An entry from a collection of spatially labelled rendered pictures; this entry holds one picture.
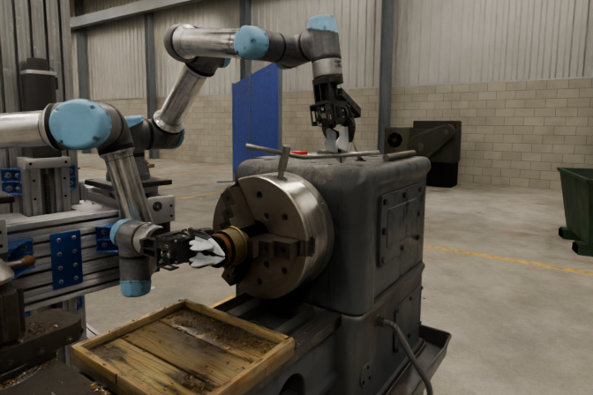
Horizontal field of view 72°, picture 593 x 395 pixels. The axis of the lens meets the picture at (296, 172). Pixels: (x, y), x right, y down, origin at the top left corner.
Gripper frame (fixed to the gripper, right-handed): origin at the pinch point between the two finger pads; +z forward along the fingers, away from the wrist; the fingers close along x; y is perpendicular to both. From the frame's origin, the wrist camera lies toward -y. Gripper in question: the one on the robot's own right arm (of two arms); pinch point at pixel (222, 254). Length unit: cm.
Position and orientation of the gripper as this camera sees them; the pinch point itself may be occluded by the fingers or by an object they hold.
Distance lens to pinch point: 92.9
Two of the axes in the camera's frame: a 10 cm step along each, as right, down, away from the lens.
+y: -5.8, 0.9, -8.1
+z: 8.2, 0.7, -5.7
